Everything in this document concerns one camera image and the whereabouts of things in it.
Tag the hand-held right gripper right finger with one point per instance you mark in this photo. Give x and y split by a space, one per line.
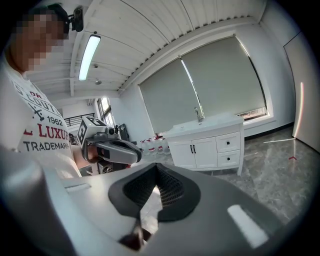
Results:
212 212

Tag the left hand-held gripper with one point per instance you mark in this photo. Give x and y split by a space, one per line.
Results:
117 150

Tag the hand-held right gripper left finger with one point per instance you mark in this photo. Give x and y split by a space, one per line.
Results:
82 212

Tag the white drawer with black knob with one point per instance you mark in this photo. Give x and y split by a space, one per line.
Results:
228 159
228 142

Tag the person's left forearm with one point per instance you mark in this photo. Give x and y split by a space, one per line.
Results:
80 160

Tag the white sink cabinet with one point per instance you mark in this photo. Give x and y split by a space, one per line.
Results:
207 147

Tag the person's left hand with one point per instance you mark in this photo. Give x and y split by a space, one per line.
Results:
93 157

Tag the black standing equipment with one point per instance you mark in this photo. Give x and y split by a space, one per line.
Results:
123 132

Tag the clear red-label water bottle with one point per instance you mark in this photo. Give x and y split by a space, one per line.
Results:
160 146
143 148
151 147

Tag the dark-framed window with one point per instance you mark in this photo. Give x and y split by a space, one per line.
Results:
106 111

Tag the black railing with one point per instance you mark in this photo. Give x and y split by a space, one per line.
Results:
72 121

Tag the white cabinet door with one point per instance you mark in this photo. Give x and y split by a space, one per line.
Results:
182 153
205 152

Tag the round ceiling detector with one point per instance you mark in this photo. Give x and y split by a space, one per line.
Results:
98 81

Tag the grey roller blind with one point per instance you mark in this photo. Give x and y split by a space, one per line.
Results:
170 97
222 77

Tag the white printed t-shirt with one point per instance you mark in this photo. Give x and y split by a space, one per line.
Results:
42 130

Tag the chrome faucet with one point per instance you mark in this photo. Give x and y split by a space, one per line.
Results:
199 115

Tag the long ceiling light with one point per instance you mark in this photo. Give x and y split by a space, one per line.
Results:
89 57

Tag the person's head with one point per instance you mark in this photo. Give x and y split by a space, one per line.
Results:
35 40

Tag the white flush door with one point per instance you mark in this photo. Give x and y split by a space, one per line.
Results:
306 95

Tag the black head camera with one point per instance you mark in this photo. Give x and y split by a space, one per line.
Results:
77 19

